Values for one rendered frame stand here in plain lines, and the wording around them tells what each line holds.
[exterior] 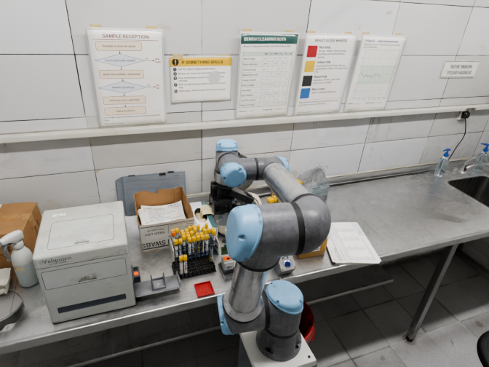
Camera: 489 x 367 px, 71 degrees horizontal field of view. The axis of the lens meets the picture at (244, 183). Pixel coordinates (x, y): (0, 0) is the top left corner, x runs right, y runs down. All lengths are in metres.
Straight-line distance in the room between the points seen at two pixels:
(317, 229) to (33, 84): 1.29
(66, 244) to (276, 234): 0.77
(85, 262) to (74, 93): 0.74
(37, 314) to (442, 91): 2.43
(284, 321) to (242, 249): 0.46
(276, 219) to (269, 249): 0.06
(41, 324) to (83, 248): 0.35
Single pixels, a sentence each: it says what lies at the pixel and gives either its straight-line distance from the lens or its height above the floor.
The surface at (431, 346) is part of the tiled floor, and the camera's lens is 2.72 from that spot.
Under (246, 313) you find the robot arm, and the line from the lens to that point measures 1.02.
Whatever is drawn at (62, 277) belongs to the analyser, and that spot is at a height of 1.08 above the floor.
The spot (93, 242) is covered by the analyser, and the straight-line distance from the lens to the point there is 1.24.
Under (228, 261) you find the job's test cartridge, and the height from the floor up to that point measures 0.95.
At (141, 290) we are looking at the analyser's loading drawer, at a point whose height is 0.91.
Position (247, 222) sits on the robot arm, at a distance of 0.69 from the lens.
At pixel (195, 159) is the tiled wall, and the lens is 1.81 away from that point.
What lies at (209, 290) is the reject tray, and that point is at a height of 0.88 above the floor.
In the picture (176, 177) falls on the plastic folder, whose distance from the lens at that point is 1.80.
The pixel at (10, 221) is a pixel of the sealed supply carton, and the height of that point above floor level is 1.06.
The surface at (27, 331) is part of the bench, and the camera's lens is 1.46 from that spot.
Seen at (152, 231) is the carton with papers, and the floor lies 0.98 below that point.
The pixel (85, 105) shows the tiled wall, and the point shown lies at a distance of 1.66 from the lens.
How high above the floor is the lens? 1.92
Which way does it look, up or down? 29 degrees down
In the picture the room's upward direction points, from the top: 4 degrees clockwise
